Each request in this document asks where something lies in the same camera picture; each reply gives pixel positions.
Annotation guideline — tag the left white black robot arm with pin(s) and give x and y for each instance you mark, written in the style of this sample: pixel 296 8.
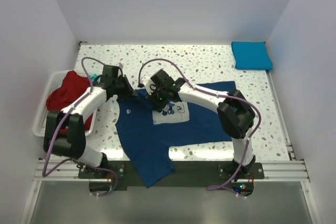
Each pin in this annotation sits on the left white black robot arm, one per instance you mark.
pixel 65 129

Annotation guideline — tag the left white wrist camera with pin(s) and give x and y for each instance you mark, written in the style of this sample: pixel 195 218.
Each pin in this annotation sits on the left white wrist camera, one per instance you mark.
pixel 120 65

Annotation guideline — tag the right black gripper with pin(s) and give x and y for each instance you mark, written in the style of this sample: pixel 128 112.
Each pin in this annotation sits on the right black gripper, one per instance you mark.
pixel 157 105

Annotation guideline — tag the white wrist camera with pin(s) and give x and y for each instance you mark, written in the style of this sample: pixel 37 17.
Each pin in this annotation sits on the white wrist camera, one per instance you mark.
pixel 148 84
pixel 120 65

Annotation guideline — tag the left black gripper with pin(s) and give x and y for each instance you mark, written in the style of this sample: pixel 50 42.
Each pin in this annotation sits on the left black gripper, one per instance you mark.
pixel 129 91

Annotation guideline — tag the folded light blue t shirt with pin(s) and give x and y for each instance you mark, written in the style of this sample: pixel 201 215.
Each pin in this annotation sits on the folded light blue t shirt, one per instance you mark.
pixel 251 56

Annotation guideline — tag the dark blue t shirt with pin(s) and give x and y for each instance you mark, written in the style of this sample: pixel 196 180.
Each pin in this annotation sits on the dark blue t shirt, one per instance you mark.
pixel 146 133

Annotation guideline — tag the red t shirt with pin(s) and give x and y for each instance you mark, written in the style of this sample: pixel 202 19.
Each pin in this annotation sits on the red t shirt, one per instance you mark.
pixel 72 87

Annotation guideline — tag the mint green t shirt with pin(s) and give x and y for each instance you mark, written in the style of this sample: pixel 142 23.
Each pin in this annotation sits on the mint green t shirt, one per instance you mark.
pixel 95 77

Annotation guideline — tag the white plastic laundry basket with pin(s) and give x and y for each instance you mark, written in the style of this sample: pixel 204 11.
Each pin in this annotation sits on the white plastic laundry basket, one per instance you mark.
pixel 54 83

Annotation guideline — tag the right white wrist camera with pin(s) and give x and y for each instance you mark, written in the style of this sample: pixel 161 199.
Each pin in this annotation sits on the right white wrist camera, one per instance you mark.
pixel 148 84

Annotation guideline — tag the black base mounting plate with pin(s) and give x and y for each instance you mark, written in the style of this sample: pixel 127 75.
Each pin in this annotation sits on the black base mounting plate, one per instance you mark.
pixel 186 174

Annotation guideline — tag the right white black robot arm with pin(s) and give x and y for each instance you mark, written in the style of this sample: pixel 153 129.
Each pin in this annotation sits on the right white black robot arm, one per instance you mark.
pixel 235 113

